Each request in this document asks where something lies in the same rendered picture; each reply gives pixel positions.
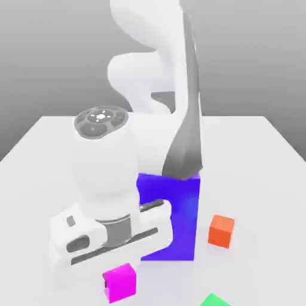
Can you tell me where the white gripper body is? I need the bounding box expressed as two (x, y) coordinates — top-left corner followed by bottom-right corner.
(49, 201), (174, 289)

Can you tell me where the small magenta cube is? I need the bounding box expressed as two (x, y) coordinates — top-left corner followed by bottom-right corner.
(102, 262), (137, 305)

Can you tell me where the small green cube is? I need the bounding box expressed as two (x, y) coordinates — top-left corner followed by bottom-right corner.
(199, 293), (232, 306)

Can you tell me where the small orange cube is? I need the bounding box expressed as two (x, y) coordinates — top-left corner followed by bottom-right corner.
(207, 214), (235, 250)

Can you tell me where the large blue box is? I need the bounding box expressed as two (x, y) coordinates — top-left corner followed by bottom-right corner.
(136, 172), (201, 262)

